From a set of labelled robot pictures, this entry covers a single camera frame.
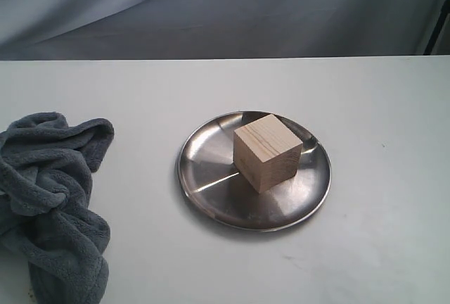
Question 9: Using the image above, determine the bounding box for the round stainless steel plate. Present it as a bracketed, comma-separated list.
[176, 110, 332, 232]

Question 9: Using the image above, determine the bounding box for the grey fleece towel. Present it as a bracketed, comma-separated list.
[1, 112, 114, 303]

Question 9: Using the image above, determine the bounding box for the light wooden cube block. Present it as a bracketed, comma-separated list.
[233, 114, 303, 193]

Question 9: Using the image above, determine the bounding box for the grey backdrop curtain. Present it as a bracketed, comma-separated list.
[1, 0, 443, 61]

